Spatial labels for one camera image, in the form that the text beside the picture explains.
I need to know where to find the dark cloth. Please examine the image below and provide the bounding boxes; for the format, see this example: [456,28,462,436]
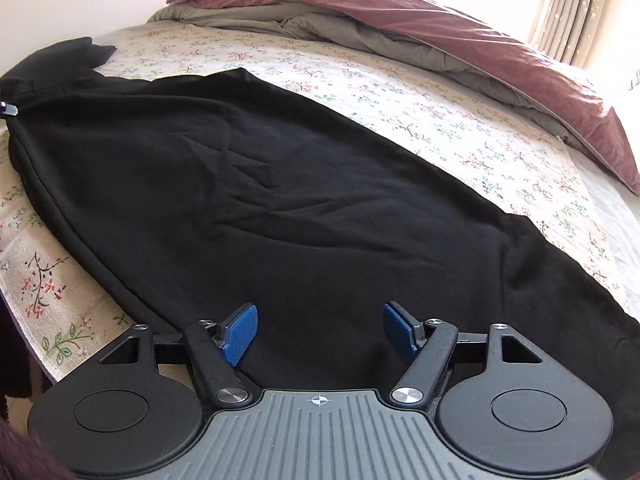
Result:
[0,36,117,96]

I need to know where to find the mauve duvet with grey lining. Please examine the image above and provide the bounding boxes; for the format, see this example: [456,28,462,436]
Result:
[147,0,640,196]

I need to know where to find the person's maroon fleece garment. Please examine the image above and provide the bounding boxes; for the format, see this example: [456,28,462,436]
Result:
[0,417,76,480]

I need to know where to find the floral bedsheet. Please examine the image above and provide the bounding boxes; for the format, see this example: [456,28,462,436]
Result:
[0,22,626,386]

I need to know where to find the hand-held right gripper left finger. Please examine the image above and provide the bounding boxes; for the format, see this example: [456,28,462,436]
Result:
[75,302,261,408]

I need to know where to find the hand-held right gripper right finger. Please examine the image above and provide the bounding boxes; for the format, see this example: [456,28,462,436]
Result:
[382,301,566,407]

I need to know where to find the beige patterned curtain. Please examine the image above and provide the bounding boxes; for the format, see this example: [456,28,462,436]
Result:
[530,0,640,71]

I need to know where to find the black pants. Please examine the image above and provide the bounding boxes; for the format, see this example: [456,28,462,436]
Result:
[0,67,640,411]

